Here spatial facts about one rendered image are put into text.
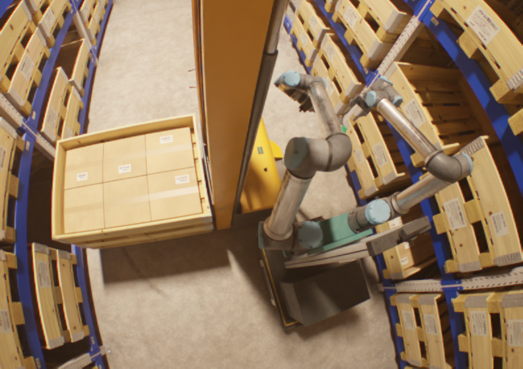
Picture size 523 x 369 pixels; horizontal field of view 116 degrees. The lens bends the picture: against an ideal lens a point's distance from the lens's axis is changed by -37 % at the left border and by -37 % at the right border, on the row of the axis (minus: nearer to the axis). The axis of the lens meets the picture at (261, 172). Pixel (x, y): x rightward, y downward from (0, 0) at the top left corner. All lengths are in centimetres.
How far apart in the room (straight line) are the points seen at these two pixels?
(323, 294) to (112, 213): 162
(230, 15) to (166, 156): 157
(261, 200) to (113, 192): 110
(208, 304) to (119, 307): 94
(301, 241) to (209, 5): 114
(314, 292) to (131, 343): 191
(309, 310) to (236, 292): 97
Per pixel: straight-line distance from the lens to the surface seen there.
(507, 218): 178
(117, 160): 209
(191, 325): 271
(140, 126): 208
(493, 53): 171
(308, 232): 136
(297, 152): 86
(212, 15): 52
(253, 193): 185
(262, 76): 68
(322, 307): 195
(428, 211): 223
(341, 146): 93
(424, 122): 204
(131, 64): 408
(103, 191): 206
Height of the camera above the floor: 264
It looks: 66 degrees down
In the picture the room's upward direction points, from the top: 21 degrees clockwise
